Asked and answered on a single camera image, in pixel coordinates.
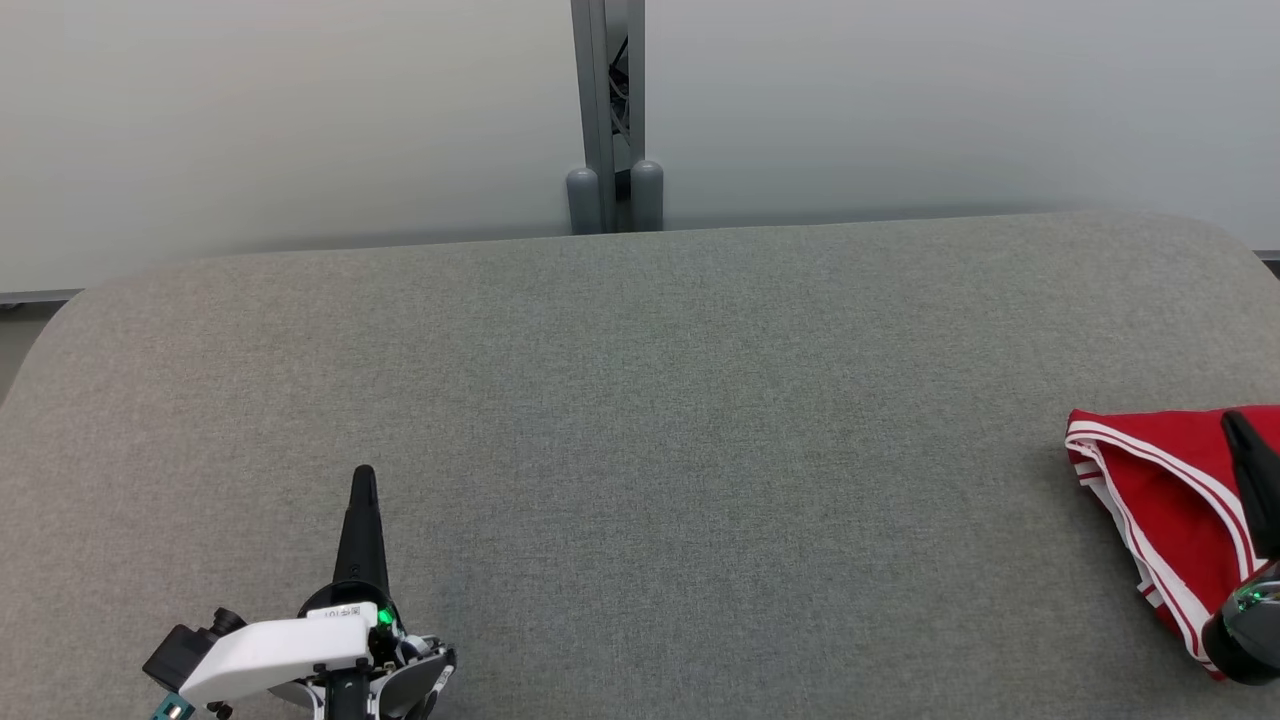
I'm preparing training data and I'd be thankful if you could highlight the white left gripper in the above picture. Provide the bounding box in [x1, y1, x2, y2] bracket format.
[180, 465, 457, 720]

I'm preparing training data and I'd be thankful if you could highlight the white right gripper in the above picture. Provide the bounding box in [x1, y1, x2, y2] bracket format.
[1200, 410, 1280, 687]

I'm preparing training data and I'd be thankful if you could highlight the red white sports jersey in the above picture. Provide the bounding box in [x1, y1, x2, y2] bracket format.
[1065, 405, 1280, 683]

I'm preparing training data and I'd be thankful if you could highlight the grey fabric sofa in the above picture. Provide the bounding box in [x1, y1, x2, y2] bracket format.
[0, 210, 1280, 720]

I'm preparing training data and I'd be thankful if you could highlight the grey metal partition post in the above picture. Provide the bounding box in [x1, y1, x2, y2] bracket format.
[565, 0, 666, 236]

